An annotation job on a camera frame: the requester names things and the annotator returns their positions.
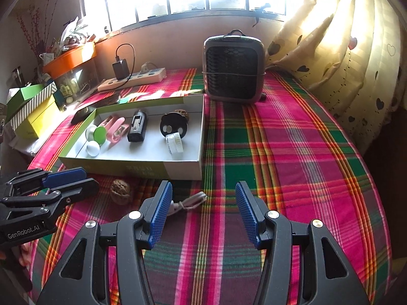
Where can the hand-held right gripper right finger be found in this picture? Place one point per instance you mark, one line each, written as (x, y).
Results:
(248, 216)

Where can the pink clip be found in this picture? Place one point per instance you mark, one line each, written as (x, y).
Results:
(107, 122)

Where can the green and white cardboard box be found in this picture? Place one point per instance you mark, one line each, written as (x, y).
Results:
(149, 153)

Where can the orange tray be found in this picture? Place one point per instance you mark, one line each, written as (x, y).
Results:
(73, 57)

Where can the pink stapler-shaped case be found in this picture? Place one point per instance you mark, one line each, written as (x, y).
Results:
(118, 127)

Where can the black rectangular device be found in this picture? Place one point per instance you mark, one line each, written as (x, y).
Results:
(136, 133)

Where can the black round holder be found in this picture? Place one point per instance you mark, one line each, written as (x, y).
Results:
(174, 120)

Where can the pale paper bundle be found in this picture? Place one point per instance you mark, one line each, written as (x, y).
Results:
(76, 31)

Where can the beige power strip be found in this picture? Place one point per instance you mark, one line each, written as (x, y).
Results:
(140, 78)

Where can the yellow box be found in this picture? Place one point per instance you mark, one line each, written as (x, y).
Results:
(35, 120)

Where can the brown walnut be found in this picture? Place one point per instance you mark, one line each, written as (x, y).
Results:
(121, 191)
(182, 112)

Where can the striped box with green inside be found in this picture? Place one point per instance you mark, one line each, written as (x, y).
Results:
(31, 93)

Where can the dried branch decoration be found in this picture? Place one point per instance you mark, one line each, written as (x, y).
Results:
(33, 22)

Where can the white and green spool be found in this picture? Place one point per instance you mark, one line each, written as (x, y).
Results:
(100, 136)

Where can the black charger plug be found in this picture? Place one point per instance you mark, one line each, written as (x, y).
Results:
(120, 68)

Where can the grey space heater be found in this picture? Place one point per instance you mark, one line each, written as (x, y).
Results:
(233, 66)

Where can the cream heart-print curtain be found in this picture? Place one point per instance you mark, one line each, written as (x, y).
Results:
(334, 54)

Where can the white plastic bag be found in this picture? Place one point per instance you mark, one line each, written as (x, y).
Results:
(28, 143)

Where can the black smartphone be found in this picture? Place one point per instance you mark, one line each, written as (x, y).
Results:
(83, 113)

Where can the white ribbed cap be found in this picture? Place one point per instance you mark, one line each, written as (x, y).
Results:
(175, 143)

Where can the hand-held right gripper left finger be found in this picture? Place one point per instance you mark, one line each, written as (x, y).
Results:
(160, 213)

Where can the plaid tablecloth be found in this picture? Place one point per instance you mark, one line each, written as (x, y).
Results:
(286, 165)

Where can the white plug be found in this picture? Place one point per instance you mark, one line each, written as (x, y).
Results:
(147, 67)

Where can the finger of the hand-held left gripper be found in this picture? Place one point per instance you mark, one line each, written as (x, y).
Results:
(79, 189)
(63, 178)

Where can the white mushroom-shaped knob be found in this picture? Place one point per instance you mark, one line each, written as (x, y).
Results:
(92, 150)

